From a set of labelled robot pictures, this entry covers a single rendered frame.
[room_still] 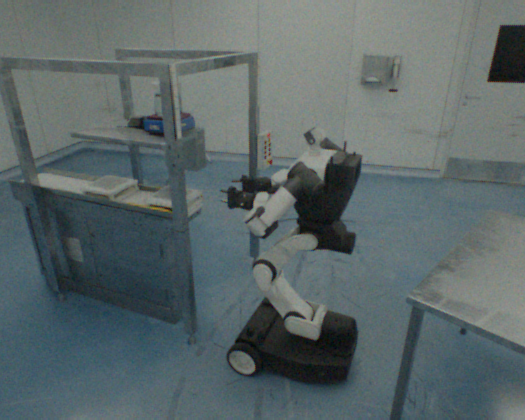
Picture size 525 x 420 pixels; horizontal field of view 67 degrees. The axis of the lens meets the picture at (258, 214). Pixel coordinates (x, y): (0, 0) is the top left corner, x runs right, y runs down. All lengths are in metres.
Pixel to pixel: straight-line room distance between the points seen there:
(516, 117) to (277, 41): 3.00
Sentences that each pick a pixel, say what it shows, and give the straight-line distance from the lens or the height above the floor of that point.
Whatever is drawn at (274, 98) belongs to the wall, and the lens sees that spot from 5.59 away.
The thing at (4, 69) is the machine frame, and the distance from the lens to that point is 2.74.
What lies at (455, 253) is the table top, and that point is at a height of 0.86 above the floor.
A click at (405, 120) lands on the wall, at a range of 5.50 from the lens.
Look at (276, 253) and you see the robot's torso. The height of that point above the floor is 0.70.
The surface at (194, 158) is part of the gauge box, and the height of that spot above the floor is 1.12.
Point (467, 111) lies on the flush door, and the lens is 5.56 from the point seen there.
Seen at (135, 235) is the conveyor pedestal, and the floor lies 0.63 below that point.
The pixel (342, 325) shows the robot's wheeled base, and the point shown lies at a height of 0.34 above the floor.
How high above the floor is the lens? 1.80
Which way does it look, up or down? 25 degrees down
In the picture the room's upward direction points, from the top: straight up
